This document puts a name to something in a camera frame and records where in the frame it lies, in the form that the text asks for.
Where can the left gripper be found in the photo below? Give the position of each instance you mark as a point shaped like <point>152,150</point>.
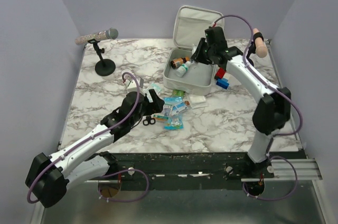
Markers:
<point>156,106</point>

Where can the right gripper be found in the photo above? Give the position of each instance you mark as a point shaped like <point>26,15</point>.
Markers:
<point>196,55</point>

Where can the green medicine box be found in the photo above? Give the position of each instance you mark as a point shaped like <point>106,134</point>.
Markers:
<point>178,93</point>

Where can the cotton swab bag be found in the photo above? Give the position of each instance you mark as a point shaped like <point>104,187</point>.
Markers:
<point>173,123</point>

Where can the grey medicine kit case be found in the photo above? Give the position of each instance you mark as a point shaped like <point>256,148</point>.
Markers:
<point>189,27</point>

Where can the white green medicine bottle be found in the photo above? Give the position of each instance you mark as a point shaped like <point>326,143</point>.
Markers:
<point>182,70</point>

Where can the amber medicine bottle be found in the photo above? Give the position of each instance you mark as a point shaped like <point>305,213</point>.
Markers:
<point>176,63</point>

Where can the white gauze pad pack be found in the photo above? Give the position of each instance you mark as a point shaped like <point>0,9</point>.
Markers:
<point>197,101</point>

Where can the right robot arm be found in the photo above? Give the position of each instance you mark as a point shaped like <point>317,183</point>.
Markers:
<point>273,108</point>

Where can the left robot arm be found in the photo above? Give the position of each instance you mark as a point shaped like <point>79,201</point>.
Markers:
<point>50,176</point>

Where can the light blue sachet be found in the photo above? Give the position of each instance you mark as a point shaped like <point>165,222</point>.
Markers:
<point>173,100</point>

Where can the blue white wipes packet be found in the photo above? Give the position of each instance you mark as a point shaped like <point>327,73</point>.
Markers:
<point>179,108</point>

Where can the blue toy brick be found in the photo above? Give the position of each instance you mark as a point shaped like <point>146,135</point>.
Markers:
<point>222,82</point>

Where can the right black mic stand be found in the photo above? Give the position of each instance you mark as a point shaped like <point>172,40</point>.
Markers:
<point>251,50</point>

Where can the black mic stand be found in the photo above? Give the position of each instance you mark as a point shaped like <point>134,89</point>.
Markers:
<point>104,67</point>
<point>251,50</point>

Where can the beige wooden microphone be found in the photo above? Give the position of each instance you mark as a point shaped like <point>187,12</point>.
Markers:
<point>261,49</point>

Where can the left black mic stand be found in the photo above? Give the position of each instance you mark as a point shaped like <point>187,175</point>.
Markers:
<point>104,67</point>

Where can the glitter microphone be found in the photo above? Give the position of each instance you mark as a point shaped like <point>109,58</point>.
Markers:
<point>110,34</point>

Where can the black handled scissors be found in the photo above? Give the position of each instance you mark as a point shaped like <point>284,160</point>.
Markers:
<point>149,120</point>

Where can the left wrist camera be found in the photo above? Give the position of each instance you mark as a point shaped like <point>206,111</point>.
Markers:
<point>131,84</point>

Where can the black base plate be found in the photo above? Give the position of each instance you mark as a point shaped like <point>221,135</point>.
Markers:
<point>186,171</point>

